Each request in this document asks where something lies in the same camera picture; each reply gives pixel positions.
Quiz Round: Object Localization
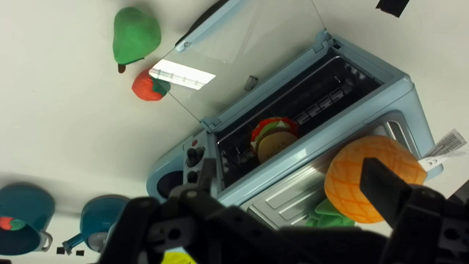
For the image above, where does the light blue toy oven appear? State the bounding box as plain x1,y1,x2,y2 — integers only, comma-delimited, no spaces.
145,28,445,264

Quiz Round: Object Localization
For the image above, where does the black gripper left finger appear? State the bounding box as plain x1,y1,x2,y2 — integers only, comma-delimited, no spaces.
96,157,305,264

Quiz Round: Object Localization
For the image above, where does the dark teal toy pot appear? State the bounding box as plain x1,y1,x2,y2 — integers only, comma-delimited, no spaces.
0,182,55,257

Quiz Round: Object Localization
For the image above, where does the orange plush pineapple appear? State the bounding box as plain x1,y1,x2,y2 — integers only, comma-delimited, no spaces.
305,129,469,229

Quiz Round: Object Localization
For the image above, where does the glass oven door blue handle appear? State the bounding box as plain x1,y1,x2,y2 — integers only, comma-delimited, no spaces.
148,0,329,128

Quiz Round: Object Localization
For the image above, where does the plush toy burger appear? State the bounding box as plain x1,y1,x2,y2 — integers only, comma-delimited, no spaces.
249,116,300,166

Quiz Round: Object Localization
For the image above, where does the large black tape patch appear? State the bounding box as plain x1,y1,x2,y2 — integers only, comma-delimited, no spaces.
373,0,412,19

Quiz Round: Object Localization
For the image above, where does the silver baking tray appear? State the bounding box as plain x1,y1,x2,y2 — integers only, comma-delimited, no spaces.
243,115,422,232

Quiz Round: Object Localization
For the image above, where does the red green plush tomato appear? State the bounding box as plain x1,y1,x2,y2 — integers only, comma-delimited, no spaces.
130,69,173,103

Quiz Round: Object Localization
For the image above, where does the black oven knob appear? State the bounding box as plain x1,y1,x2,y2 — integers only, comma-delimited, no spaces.
186,145,205,167
183,169,202,186

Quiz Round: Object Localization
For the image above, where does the green plush pear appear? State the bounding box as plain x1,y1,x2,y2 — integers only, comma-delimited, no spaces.
111,5,162,75

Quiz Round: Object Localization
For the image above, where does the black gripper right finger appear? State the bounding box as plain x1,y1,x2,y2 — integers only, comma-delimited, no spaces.
359,157,469,264

